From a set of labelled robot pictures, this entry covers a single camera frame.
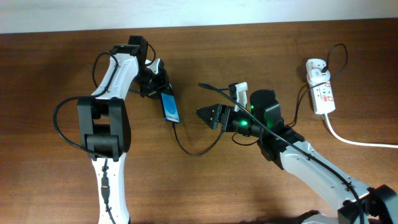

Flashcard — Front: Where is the blue Galaxy smartphone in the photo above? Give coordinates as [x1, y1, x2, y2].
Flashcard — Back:
[160, 93, 180, 123]

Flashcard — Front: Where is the black USB charging cable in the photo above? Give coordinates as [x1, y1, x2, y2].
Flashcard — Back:
[170, 43, 349, 157]

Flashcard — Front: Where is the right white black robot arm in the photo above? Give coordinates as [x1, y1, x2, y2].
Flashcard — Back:
[197, 90, 397, 223]

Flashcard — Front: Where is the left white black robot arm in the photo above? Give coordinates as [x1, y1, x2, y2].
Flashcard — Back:
[77, 35, 174, 223]

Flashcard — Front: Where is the white charger adapter plug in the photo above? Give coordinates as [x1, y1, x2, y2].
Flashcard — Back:
[307, 68, 330, 85]

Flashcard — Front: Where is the white power strip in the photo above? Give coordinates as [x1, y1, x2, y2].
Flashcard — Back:
[306, 58, 335, 115]

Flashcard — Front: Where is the white power strip cord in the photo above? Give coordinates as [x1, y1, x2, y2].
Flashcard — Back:
[322, 113, 398, 149]

